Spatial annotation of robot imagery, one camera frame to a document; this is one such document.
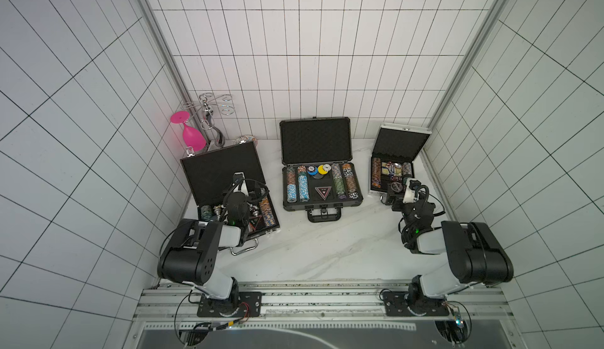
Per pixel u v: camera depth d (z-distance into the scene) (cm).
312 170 101
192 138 97
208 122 98
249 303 73
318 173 101
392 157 106
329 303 74
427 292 62
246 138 117
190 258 45
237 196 73
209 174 91
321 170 101
